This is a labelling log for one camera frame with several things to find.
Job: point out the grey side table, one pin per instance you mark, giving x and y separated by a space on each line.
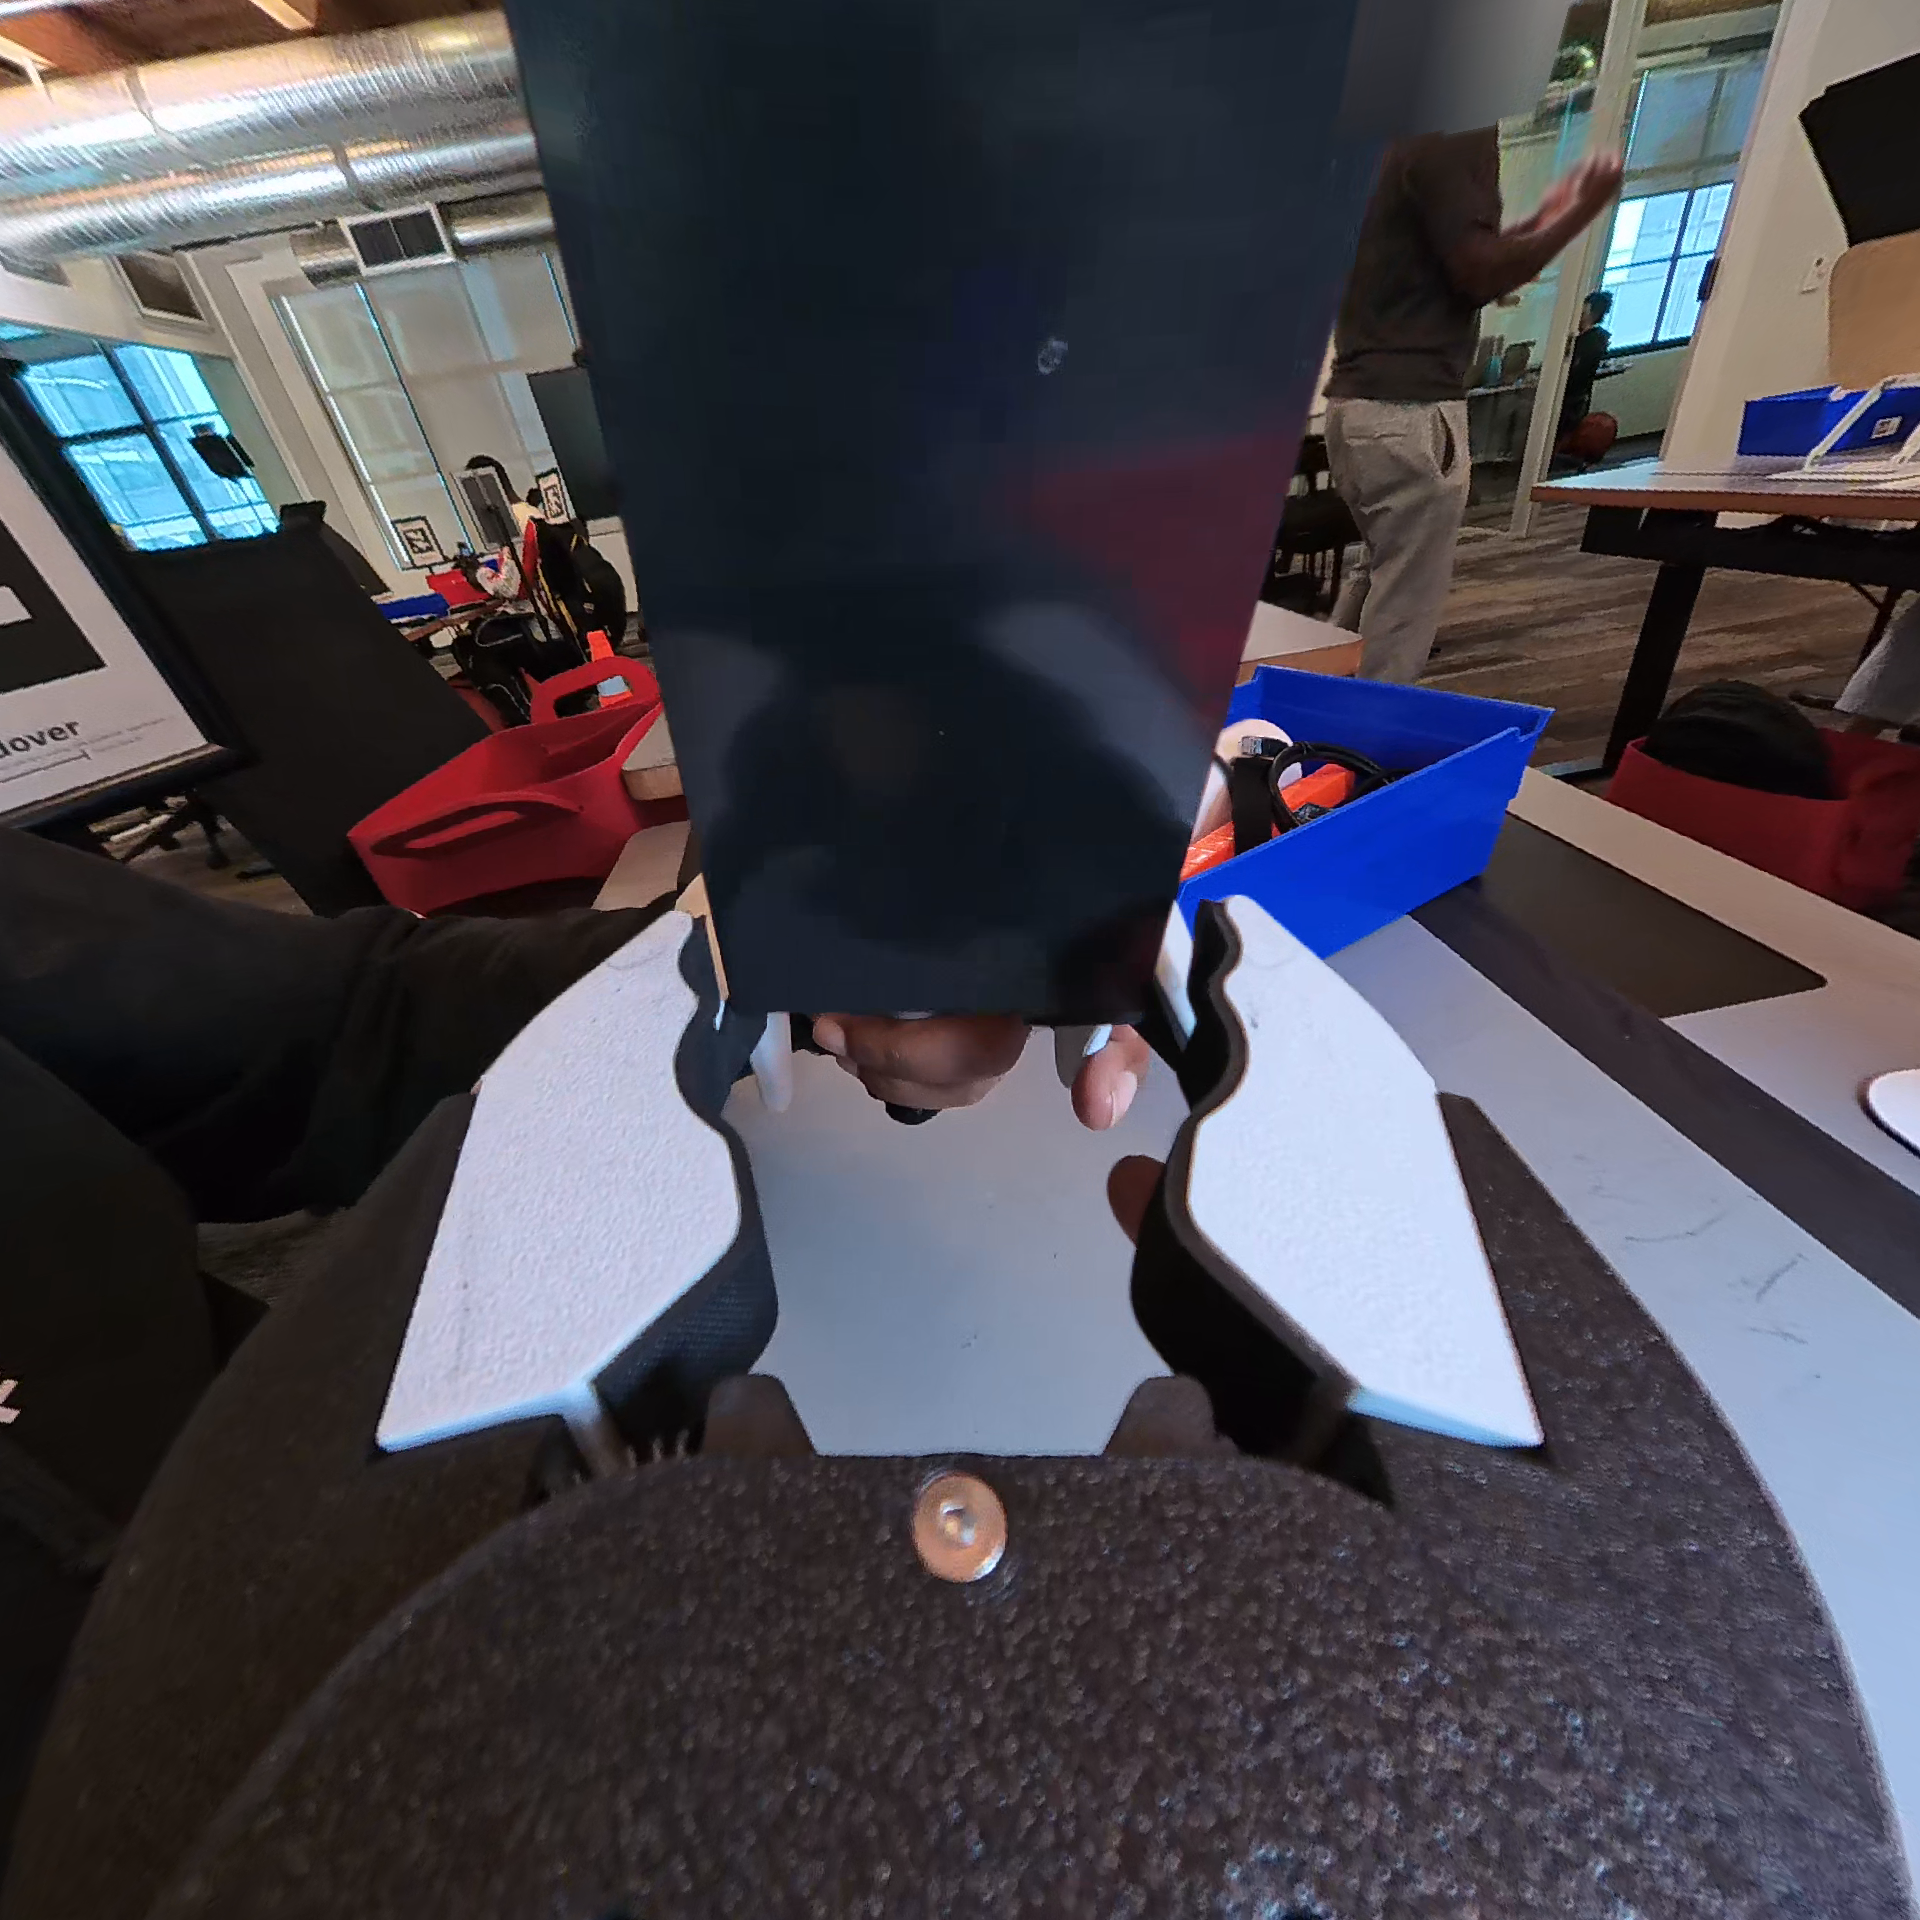
1306 638

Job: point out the silver air duct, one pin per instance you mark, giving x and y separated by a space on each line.
223 106

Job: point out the orange traffic cone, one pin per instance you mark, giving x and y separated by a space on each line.
608 683

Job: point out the fiducial marker sign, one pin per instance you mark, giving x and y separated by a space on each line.
88 705

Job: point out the person's dark clothing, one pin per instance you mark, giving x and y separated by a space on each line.
73 1349

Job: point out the red tote bag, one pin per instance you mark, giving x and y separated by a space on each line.
1801 849

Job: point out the black backpack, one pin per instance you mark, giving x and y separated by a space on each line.
578 593

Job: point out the wooden office desk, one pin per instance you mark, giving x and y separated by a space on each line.
1725 496

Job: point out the black cap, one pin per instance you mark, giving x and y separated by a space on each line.
1738 735

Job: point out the blue plastic bin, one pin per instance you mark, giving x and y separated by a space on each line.
1382 855

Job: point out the black trapezoid plate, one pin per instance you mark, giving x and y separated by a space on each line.
931 449

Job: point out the blue bin with white label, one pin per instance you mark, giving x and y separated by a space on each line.
1785 423

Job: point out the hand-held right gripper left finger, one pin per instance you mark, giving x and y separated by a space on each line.
570 1214

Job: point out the black flag panel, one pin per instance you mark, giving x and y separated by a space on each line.
1873 151

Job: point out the white paper roll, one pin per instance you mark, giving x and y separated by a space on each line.
1262 739

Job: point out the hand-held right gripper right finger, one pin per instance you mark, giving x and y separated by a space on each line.
1334 1214

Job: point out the white folding stand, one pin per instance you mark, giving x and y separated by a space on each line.
1897 1110

